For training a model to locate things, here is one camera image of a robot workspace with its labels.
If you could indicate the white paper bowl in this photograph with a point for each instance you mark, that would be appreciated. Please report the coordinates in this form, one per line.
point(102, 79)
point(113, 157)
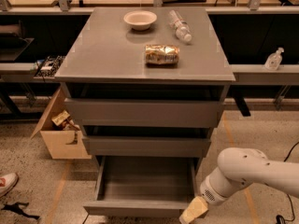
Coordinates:
point(140, 20)

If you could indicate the grey drawer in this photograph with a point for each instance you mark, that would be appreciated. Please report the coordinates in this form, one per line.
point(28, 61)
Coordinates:
point(142, 187)
point(146, 141)
point(145, 113)

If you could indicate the grey top drawer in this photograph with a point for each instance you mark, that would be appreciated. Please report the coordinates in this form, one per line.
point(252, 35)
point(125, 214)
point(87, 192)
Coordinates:
point(145, 113)

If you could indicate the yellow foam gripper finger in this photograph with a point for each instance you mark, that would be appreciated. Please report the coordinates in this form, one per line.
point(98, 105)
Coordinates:
point(197, 207)

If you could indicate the white sneaker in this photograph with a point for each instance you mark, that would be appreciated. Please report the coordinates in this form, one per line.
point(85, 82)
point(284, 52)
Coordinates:
point(7, 183)

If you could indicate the cardboard box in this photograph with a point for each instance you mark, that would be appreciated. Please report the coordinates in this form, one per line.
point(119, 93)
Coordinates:
point(62, 143)

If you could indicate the grey middle drawer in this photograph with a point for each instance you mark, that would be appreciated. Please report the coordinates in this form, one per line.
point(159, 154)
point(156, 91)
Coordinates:
point(146, 141)

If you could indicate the snack bag in box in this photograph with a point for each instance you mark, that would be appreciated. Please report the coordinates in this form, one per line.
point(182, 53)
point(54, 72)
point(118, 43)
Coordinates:
point(60, 118)

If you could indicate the grey drawer cabinet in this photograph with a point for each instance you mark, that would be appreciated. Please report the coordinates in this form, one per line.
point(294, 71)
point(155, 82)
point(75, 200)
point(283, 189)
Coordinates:
point(107, 61)

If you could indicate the crushed gold snack bag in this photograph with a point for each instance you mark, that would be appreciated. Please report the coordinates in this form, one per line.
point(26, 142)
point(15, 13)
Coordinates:
point(161, 54)

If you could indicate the clear plastic water bottle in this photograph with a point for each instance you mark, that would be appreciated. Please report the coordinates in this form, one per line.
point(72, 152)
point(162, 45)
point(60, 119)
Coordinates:
point(180, 27)

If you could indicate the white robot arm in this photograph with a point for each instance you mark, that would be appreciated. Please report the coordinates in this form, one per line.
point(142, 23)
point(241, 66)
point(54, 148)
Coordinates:
point(238, 168)

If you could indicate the grey bottom drawer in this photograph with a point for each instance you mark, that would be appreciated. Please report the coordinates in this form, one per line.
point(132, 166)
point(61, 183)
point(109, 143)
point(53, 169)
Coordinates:
point(142, 187)

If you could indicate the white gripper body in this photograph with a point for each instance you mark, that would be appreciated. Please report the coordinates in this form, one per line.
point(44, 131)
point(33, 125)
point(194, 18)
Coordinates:
point(210, 192)

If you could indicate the black object on floor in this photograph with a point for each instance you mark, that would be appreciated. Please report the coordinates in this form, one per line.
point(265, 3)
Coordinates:
point(16, 208)

